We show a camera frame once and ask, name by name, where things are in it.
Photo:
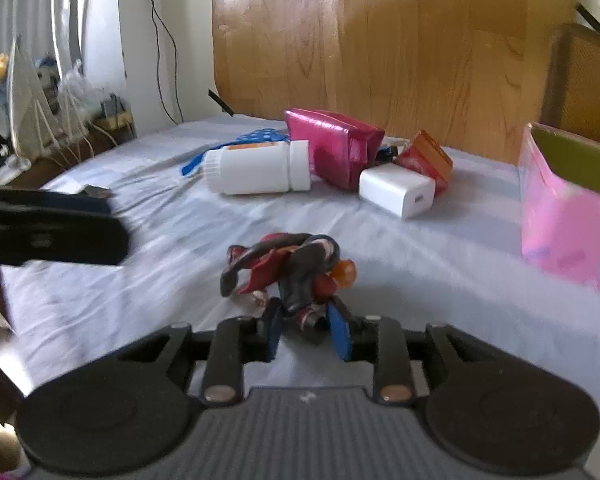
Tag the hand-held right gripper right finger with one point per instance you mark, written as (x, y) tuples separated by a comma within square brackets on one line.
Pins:
[(339, 332)]

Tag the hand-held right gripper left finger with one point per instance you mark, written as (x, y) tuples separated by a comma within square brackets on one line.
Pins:
[(273, 332)]

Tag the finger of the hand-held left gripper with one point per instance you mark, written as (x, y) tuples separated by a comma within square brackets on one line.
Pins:
[(55, 240), (70, 202)]

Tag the red black toy figure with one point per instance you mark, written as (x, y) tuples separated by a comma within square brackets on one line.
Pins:
[(300, 265)]

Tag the white charger block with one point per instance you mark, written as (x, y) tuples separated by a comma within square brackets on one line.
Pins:
[(392, 187)]

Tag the shiny pink pouch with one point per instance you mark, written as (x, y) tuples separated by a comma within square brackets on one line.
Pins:
[(330, 145)]

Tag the orange red snack packet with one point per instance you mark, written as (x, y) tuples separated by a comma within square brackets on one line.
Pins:
[(430, 157)]

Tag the blue dotted cloth item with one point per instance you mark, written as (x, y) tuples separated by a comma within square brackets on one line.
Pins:
[(260, 135)]

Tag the pink tin box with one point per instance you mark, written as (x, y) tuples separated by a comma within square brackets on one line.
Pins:
[(560, 220)]

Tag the white plastic bottle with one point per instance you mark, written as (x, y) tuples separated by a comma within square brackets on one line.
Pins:
[(255, 172)]

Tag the white curtain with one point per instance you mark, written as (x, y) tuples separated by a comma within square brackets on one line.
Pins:
[(40, 5)]

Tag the wooden headboard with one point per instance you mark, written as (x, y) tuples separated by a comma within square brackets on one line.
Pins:
[(380, 50)]

